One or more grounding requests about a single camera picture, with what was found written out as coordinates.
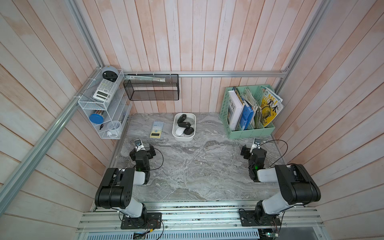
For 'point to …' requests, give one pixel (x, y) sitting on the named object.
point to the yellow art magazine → (271, 106)
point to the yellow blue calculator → (156, 129)
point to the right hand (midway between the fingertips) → (252, 145)
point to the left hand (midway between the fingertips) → (143, 146)
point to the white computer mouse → (180, 130)
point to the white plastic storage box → (175, 126)
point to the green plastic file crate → (231, 134)
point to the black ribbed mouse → (182, 118)
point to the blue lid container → (96, 118)
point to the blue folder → (247, 116)
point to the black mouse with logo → (188, 130)
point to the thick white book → (235, 107)
